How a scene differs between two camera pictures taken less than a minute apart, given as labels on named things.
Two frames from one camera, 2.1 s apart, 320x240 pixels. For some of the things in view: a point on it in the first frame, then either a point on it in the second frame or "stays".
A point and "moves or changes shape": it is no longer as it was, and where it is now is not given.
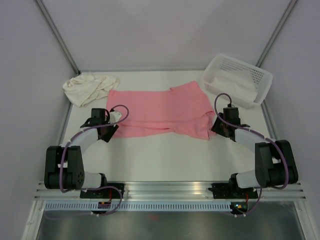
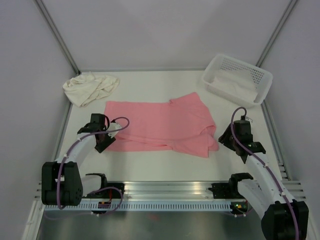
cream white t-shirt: (87, 87) stays
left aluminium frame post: (54, 29) stays
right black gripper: (216, 126) -> (224, 137)
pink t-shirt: (183, 112) moves or changes shape
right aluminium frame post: (276, 32) stays
